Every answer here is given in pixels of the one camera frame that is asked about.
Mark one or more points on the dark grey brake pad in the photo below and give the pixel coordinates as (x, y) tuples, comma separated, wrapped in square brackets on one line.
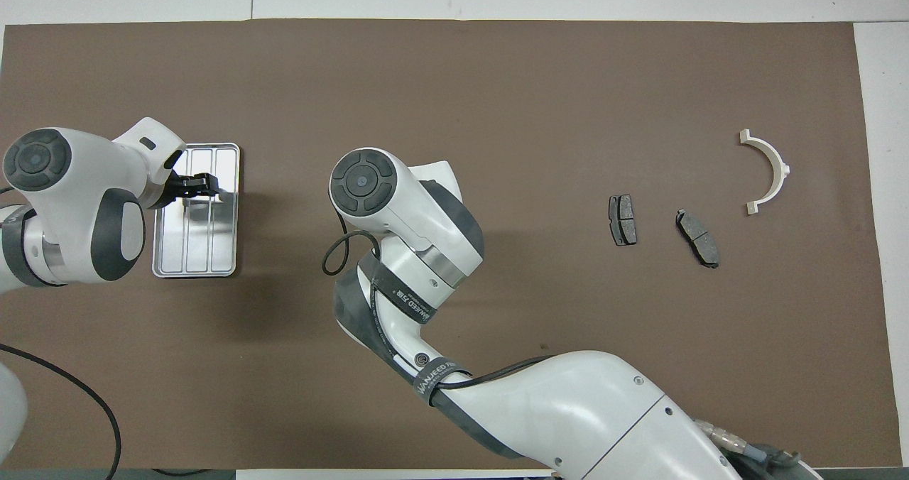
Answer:
[(697, 237), (623, 219)]

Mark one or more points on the silver metal tray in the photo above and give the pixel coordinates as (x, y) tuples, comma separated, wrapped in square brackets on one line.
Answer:
[(213, 246)]

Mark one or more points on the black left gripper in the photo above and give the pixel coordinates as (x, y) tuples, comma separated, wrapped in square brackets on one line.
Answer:
[(170, 182)]

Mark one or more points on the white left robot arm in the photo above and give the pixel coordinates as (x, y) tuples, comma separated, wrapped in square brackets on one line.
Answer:
[(71, 203)]

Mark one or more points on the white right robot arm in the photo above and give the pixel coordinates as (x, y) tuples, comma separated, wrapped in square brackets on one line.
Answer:
[(568, 409)]

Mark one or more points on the brown table mat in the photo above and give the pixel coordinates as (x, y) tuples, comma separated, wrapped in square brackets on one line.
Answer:
[(532, 111)]

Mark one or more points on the white curved plastic bracket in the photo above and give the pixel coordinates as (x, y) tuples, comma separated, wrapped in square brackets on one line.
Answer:
[(780, 164)]

